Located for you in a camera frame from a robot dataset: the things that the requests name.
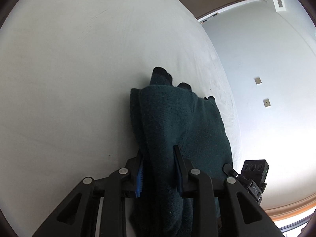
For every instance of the white bed sheet mattress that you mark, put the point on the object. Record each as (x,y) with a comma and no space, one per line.
(67,68)

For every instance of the lower beige wall socket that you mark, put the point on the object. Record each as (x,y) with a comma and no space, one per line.
(267,103)

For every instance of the upper beige wall socket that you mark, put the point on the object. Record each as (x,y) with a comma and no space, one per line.
(258,80)

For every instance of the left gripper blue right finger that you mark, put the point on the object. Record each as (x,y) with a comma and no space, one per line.
(182,173)

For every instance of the beige wall socket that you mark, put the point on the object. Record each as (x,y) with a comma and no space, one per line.
(258,80)
(267,103)

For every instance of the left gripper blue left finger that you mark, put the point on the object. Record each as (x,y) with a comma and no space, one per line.
(139,181)

